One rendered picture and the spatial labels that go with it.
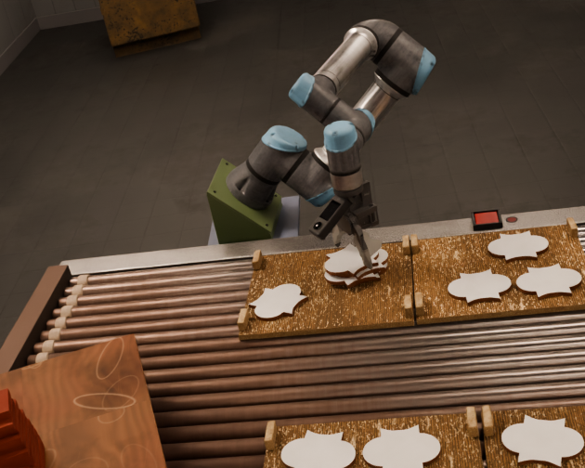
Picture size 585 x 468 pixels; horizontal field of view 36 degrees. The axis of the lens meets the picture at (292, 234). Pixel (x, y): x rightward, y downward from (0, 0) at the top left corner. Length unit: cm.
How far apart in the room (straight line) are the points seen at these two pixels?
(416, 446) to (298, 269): 73
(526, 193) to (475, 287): 238
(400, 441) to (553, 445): 28
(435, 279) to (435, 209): 224
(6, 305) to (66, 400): 259
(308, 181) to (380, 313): 58
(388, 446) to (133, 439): 48
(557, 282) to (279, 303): 65
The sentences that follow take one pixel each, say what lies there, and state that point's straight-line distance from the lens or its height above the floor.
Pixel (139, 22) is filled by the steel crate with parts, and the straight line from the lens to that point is 756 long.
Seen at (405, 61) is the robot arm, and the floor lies 132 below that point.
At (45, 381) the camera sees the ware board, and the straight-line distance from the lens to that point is 199.
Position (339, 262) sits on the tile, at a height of 98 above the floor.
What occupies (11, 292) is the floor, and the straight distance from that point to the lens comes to 458.
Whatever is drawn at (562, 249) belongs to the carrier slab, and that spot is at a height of 94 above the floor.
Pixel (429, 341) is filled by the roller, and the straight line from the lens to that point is 203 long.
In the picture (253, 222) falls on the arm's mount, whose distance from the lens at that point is 256.
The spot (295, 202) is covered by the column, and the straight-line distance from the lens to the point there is 277.
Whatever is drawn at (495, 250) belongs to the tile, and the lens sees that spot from 226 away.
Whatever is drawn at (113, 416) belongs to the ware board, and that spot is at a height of 104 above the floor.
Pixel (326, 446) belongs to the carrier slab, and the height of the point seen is 95.
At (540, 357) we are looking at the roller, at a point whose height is 92.
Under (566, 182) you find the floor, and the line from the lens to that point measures 457.
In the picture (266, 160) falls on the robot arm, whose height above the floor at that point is 110.
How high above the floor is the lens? 214
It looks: 29 degrees down
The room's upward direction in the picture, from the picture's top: 11 degrees counter-clockwise
